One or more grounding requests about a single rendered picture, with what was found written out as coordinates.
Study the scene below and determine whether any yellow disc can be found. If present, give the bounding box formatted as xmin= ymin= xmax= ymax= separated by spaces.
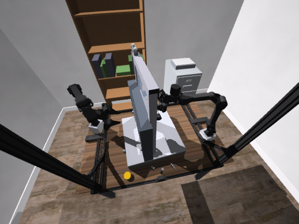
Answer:
xmin=124 ymin=172 xmax=131 ymax=180

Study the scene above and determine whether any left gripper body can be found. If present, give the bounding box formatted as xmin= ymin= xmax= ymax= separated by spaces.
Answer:
xmin=94 ymin=109 xmax=111 ymax=130

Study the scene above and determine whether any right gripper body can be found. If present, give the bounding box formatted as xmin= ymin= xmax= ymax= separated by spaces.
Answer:
xmin=157 ymin=93 xmax=171 ymax=113

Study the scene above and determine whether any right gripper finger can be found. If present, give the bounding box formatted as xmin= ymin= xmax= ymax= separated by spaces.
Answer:
xmin=157 ymin=102 xmax=162 ymax=111

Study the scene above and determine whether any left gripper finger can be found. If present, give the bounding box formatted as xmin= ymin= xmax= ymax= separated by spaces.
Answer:
xmin=109 ymin=119 xmax=121 ymax=128
xmin=108 ymin=107 xmax=120 ymax=114

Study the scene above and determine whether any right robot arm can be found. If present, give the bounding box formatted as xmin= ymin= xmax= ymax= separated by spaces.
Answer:
xmin=160 ymin=84 xmax=228 ymax=137

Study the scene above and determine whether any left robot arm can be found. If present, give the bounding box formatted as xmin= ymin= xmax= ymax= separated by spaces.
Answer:
xmin=67 ymin=84 xmax=111 ymax=127

